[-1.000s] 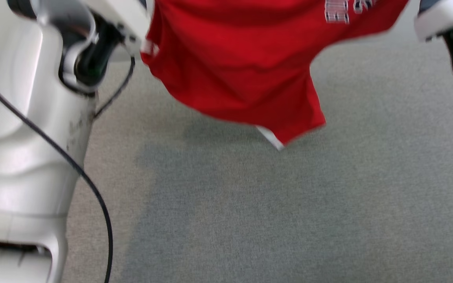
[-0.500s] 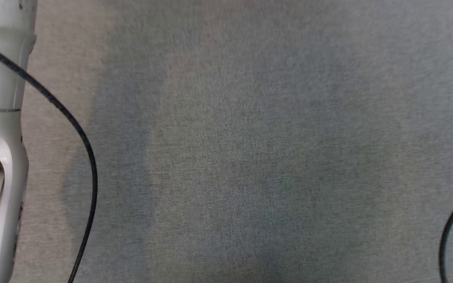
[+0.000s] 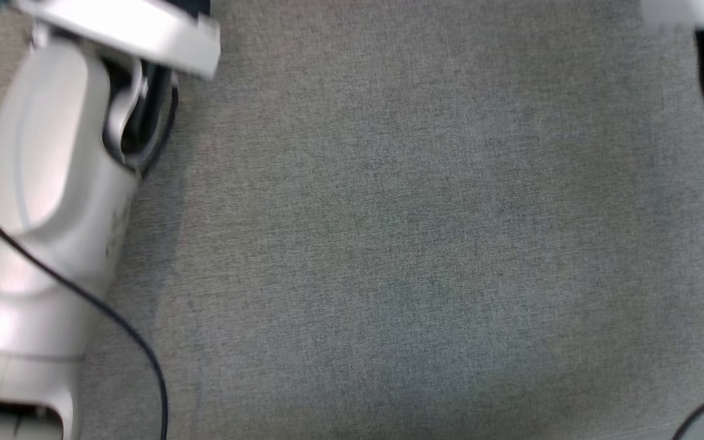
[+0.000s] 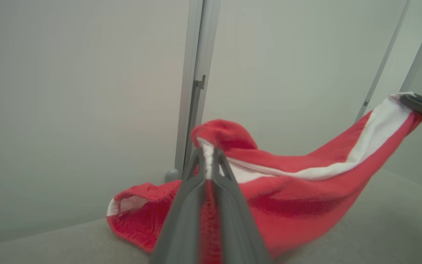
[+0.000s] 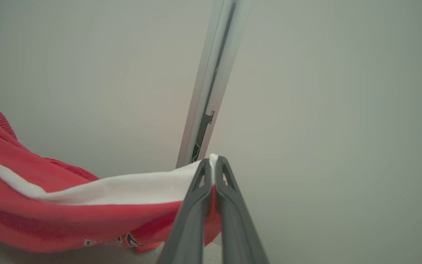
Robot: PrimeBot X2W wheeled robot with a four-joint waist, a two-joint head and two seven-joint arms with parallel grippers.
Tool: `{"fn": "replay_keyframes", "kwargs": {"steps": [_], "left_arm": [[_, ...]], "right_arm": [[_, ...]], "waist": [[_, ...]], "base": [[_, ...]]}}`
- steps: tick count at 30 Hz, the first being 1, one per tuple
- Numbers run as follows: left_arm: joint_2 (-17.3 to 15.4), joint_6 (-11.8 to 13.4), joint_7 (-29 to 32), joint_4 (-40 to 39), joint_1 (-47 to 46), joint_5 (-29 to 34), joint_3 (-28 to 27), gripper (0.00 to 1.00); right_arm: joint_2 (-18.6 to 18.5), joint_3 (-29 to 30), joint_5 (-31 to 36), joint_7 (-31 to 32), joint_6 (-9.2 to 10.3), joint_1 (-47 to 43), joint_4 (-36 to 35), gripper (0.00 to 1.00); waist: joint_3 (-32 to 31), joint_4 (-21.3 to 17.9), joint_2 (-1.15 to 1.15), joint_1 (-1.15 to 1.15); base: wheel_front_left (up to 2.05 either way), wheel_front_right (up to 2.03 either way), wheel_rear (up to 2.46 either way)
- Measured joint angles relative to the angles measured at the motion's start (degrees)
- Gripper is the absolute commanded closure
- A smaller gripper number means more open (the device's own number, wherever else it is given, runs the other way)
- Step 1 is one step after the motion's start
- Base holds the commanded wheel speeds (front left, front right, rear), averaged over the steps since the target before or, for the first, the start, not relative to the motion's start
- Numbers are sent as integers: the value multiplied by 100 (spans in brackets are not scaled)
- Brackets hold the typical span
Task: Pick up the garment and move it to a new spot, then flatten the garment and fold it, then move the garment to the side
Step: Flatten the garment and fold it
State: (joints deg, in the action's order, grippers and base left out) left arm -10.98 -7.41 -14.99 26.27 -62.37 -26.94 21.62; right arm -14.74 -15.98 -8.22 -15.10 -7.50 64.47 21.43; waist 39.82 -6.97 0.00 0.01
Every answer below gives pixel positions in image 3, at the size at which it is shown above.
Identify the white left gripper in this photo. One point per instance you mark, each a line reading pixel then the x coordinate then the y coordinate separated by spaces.
pixel 144 33

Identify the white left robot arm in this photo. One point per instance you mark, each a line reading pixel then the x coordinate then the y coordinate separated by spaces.
pixel 40 183

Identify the grey fabric upholstered bench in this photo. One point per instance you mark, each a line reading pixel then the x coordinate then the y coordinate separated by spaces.
pixel 419 244

